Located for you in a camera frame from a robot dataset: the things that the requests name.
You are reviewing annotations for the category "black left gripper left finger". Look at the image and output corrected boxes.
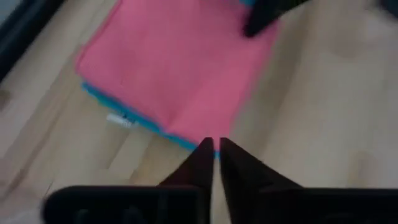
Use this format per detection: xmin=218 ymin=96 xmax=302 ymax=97
xmin=41 ymin=137 xmax=215 ymax=224

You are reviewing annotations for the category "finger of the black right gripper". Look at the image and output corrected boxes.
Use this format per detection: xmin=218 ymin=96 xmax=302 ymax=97
xmin=379 ymin=0 xmax=398 ymax=18
xmin=242 ymin=0 xmax=312 ymax=39

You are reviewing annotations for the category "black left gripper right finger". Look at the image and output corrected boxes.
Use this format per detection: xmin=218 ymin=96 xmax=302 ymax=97
xmin=219 ymin=137 xmax=398 ymax=224

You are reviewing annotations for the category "blue microfiber towel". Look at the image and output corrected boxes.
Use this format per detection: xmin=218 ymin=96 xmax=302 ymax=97
xmin=80 ymin=0 xmax=257 ymax=161

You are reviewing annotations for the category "pink microfiber towel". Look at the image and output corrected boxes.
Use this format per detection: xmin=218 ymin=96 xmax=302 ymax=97
xmin=74 ymin=0 xmax=279 ymax=146

